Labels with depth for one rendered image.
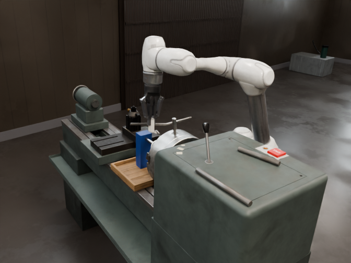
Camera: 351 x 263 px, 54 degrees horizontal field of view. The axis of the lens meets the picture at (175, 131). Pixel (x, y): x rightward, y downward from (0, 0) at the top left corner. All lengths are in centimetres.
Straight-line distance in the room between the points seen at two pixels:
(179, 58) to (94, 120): 147
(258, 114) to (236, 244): 92
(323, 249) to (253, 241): 194
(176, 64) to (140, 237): 114
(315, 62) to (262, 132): 720
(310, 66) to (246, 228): 819
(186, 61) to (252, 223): 67
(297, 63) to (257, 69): 760
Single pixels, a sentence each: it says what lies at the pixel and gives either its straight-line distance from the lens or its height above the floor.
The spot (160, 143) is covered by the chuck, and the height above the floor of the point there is 120.
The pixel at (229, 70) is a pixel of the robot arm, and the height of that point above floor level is 152.
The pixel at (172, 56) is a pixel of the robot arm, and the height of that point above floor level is 167.
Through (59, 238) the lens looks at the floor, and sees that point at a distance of 309.
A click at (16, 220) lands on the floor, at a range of 338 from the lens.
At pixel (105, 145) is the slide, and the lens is 228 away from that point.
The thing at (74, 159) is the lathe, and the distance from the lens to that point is 280.
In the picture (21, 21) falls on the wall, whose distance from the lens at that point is 473.
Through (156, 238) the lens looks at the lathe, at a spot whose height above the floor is 77.
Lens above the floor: 195
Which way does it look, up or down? 23 degrees down
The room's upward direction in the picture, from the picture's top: 3 degrees clockwise
